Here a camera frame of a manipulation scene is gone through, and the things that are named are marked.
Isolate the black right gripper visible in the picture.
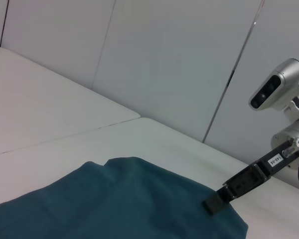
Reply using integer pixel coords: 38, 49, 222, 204
202, 138, 299, 215

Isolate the teal blue shirt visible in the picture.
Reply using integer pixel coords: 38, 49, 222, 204
0, 156, 249, 239

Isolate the right arm cable with plugs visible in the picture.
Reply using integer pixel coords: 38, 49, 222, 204
282, 137, 299, 188

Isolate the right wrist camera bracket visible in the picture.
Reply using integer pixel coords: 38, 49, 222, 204
284, 96, 299, 123

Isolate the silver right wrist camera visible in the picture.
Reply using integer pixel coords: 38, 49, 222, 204
249, 58, 299, 112

